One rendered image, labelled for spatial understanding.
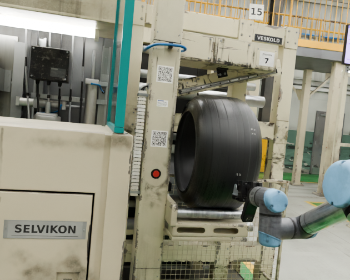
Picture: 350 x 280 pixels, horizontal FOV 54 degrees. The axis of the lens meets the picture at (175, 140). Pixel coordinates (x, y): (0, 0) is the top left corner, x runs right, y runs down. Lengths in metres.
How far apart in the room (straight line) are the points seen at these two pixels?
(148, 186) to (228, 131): 0.44
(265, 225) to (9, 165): 0.83
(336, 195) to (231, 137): 0.64
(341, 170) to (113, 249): 0.56
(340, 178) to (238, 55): 1.19
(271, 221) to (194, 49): 1.04
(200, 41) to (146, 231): 1.01
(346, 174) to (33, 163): 0.69
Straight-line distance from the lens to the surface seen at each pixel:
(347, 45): 5.50
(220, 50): 1.93
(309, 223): 1.24
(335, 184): 0.93
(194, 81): 2.00
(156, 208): 1.60
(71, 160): 0.69
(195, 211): 1.57
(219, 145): 1.42
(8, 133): 0.70
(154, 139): 1.54
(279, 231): 1.23
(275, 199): 1.18
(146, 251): 1.66
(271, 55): 2.05
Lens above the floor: 1.30
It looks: 3 degrees down
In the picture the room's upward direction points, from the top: 5 degrees clockwise
